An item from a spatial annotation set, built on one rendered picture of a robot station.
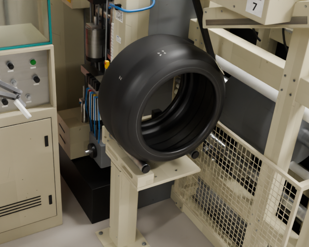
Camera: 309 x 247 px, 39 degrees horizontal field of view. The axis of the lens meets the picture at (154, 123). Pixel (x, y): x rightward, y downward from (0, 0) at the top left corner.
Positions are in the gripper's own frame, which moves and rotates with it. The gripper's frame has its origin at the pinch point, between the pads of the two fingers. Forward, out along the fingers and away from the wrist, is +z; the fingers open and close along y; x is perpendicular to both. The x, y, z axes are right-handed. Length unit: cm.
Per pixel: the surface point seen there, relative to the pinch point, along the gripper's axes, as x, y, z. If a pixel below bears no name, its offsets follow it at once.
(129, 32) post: 36, 84, -3
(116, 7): 32, 84, -15
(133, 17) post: 32, 88, -7
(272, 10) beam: -30, 94, 25
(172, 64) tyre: 8, 71, 19
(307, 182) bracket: -3, 82, 95
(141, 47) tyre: 20, 72, 6
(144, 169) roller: 43, 48, 51
